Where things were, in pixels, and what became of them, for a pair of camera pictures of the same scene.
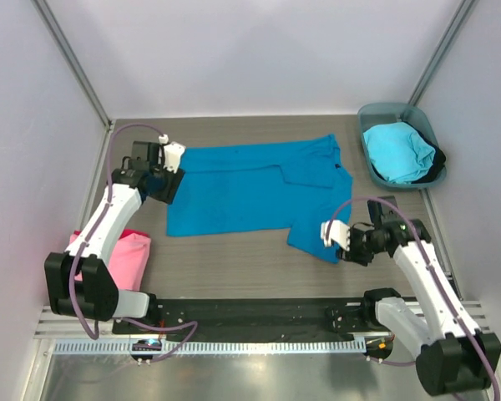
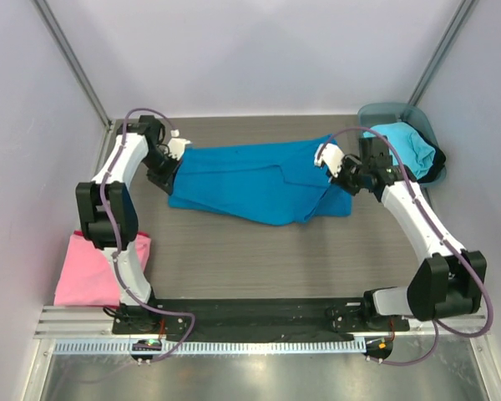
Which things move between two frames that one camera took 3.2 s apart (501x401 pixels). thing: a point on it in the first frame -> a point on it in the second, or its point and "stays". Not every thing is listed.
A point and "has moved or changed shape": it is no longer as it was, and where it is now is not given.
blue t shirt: x=294 y=185 has moved or changed shape
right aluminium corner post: x=441 y=51 stays
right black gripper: x=351 y=249 -> x=346 y=180
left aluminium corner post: x=69 y=56 stays
